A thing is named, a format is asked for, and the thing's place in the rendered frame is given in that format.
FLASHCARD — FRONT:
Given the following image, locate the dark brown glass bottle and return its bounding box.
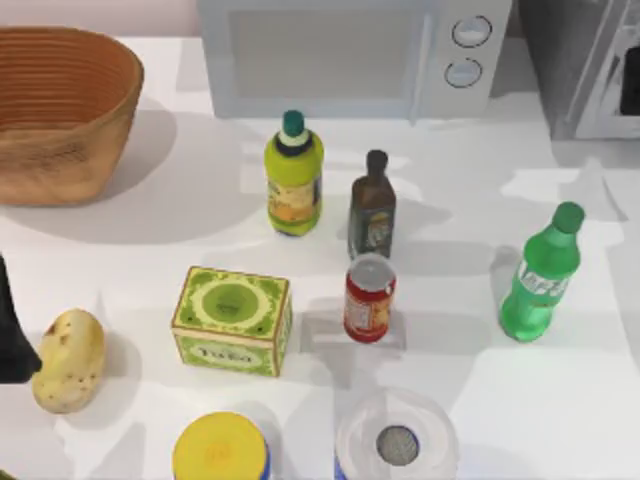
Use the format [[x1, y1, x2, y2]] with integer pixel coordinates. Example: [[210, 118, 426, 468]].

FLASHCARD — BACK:
[[348, 149, 398, 261]]

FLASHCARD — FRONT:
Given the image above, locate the yellow-green bottle with teal cap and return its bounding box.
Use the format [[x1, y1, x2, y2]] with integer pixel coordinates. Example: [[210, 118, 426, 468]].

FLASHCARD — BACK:
[[264, 109, 325, 237]]

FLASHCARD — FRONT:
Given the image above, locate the red and white can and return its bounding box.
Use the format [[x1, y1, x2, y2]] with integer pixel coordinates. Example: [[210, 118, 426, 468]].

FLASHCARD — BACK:
[[343, 252, 397, 344]]

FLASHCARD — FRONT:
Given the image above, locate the green tea box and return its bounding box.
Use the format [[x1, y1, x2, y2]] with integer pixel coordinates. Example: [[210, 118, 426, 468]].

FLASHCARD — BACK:
[[170, 265, 294, 379]]

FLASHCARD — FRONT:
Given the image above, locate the pale microwave oven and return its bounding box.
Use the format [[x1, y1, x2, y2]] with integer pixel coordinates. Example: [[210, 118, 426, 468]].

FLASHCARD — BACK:
[[194, 0, 515, 127]]

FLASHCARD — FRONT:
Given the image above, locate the white paper towel roll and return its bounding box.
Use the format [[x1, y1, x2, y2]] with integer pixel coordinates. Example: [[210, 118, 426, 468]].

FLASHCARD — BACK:
[[334, 388, 460, 480]]

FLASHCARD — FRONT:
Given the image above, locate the round microwave knob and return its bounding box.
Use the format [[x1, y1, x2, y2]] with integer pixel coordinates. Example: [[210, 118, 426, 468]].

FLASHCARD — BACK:
[[443, 56, 484, 90], [451, 14, 493, 49]]

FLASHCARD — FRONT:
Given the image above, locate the green soda bottle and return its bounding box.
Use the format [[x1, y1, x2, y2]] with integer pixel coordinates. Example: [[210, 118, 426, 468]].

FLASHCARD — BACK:
[[498, 201, 586, 344]]

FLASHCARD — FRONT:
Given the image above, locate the yellow-lidded blue canister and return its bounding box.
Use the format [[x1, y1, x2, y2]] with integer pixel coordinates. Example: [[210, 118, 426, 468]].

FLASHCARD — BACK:
[[172, 411, 274, 480]]

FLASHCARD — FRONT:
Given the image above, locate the yellow potato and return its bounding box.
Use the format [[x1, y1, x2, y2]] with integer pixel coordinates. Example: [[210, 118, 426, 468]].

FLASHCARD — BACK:
[[31, 308, 106, 415]]

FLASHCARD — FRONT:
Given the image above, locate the brown woven basket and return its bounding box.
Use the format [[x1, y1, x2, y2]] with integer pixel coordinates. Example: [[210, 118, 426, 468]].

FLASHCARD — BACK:
[[0, 26, 146, 207]]

